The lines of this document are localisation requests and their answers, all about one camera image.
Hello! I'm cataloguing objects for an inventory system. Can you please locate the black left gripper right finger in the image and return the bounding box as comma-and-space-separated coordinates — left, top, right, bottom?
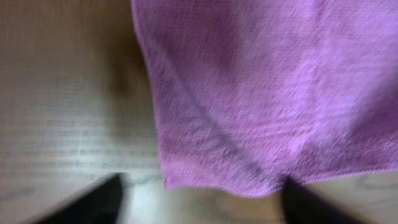
281, 176, 370, 224

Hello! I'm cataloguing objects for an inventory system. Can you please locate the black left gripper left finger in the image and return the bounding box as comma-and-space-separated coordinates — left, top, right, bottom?
34, 174, 123, 224

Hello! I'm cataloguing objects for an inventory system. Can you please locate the purple cloth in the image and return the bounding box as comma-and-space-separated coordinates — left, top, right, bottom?
131, 0, 397, 197

